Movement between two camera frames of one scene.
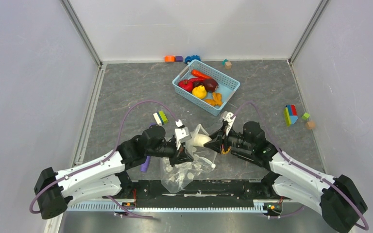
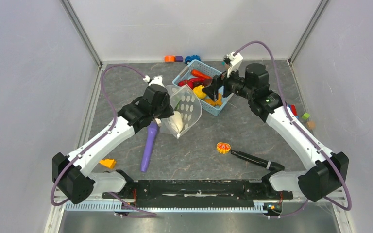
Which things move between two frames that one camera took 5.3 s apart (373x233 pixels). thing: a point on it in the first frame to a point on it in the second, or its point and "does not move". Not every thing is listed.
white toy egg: (199, 140) to (176, 122)
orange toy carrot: (199, 74) does not move
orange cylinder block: (169, 58) does not move
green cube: (305, 116) does not move
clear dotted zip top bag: (178, 178) to (187, 109)
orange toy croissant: (216, 100) does not move
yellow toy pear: (199, 91) does not move
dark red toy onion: (211, 85) does not move
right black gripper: (218, 139) to (212, 91)
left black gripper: (181, 156) to (169, 111)
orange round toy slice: (228, 151) does not move
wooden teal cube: (227, 63) does not move
